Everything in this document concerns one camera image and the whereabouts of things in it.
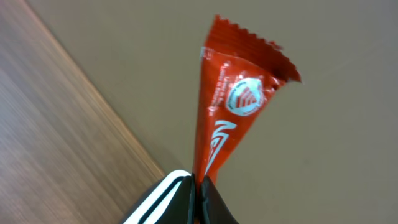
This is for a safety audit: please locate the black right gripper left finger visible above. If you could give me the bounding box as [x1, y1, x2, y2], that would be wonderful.
[157, 176, 195, 224]

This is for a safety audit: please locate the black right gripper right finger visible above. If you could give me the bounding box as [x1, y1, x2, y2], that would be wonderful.
[197, 176, 239, 224]

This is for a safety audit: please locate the red coffee stick sachet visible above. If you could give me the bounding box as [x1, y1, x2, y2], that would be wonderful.
[193, 15, 301, 185]

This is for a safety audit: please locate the white barcode scanner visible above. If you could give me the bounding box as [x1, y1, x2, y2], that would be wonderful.
[120, 170, 191, 224]

